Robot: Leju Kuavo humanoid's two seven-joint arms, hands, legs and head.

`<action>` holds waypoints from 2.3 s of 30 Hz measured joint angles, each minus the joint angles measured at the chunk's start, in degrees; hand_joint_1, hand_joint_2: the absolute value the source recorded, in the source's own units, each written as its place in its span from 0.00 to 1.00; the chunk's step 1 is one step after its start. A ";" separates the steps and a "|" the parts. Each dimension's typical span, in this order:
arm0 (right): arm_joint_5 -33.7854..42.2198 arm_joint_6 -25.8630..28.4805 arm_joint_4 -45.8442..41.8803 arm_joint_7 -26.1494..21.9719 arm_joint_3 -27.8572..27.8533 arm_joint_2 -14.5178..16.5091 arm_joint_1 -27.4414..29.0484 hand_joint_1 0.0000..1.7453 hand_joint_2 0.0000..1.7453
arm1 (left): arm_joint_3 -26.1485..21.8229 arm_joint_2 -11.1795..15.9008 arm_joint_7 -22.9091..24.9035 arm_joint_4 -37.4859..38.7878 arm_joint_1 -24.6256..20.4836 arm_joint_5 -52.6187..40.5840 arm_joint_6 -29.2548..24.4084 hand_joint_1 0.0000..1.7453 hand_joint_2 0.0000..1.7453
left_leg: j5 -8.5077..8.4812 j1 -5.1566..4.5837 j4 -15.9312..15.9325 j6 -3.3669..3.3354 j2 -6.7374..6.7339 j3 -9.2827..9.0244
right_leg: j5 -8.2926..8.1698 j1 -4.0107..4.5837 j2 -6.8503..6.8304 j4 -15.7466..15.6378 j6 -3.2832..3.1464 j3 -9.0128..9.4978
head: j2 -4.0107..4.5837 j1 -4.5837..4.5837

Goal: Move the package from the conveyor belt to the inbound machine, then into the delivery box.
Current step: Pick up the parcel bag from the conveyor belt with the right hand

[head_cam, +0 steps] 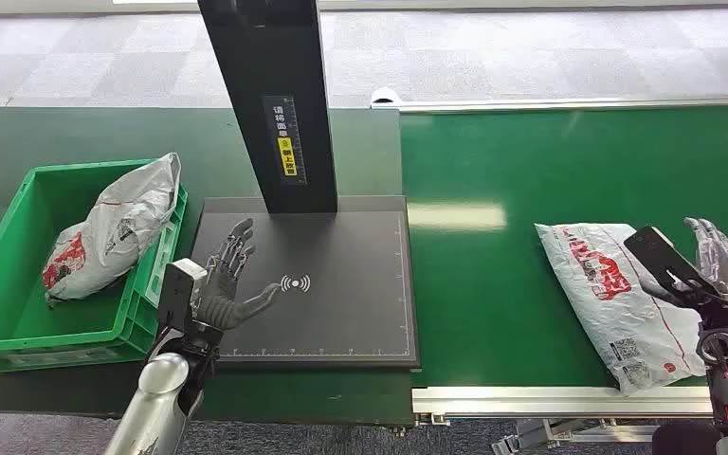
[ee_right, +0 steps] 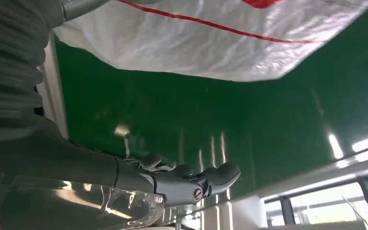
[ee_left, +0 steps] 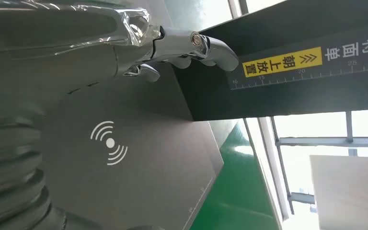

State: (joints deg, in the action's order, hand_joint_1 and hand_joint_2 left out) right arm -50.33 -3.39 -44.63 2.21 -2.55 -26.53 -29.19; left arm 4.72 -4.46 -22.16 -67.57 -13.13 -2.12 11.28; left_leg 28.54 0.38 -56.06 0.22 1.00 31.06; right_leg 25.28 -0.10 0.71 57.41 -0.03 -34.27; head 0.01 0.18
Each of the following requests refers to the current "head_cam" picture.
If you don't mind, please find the black yellow column label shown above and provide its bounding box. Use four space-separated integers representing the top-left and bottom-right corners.
261 94 309 187

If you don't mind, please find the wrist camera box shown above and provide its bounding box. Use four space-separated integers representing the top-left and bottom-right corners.
156 258 209 335
623 225 719 310

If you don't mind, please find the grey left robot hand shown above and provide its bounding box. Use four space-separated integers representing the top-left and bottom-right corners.
196 217 282 332

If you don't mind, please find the black scanner column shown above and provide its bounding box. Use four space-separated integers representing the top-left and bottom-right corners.
196 0 339 217

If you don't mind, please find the aluminium conveyor side rail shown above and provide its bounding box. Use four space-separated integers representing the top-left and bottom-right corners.
410 384 715 418
370 93 728 114

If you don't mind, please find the black rounded object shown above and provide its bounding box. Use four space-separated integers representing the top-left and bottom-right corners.
650 418 724 455

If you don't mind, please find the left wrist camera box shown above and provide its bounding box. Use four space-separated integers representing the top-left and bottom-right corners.
156 258 209 335

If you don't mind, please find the black scanner base plate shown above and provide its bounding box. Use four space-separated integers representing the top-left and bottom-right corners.
191 194 423 371

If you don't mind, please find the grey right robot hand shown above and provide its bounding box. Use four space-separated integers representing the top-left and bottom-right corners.
683 217 728 302

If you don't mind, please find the dark green table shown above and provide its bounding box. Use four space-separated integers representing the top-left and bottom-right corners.
0 105 417 428

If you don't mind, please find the green plastic crate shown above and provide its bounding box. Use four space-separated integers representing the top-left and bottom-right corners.
0 157 190 373

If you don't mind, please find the metal conveyor frame bracket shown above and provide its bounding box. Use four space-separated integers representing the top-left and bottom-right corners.
491 416 662 455

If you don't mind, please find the grey package with red print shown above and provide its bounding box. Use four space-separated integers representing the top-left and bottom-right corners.
41 152 182 308
534 221 712 397

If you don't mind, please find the white conveyor end cap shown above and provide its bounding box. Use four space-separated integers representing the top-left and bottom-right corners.
369 85 404 107

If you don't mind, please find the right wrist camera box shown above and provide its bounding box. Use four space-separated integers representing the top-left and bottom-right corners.
623 225 719 310

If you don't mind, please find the green conveyor belt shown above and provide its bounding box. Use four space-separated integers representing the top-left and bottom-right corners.
398 102 728 390

